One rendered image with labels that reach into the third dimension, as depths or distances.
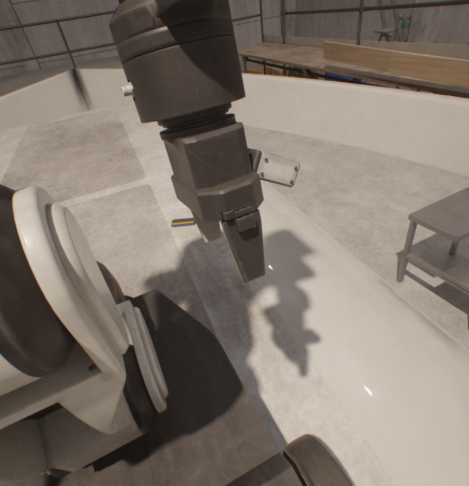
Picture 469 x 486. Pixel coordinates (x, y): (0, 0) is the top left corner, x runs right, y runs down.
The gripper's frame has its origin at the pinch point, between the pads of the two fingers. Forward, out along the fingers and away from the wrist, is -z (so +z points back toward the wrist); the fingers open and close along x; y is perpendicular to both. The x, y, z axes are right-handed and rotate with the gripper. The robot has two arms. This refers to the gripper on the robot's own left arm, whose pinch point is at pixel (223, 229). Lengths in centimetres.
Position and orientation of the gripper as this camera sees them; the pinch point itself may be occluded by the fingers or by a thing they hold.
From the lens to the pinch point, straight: 31.9
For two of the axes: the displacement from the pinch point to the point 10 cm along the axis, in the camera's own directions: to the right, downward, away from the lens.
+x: 3.8, 3.3, -8.6
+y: 9.0, -3.5, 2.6
